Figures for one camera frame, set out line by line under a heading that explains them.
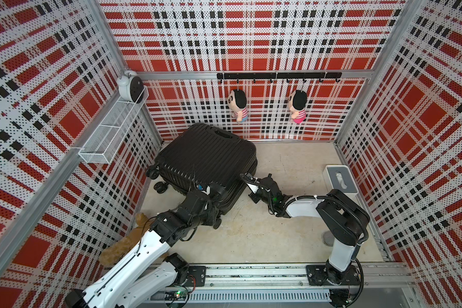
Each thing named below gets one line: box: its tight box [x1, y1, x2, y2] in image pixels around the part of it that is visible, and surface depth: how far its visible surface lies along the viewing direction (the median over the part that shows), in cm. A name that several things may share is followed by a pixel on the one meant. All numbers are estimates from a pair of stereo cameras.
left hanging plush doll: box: [227, 89, 249, 122], surface depth 95 cm
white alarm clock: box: [116, 69, 145, 104], surface depth 80 cm
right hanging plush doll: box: [288, 89, 308, 124], surface depth 97 cm
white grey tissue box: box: [322, 164, 364, 208], surface depth 100 cm
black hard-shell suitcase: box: [146, 123, 258, 230], surface depth 88 cm
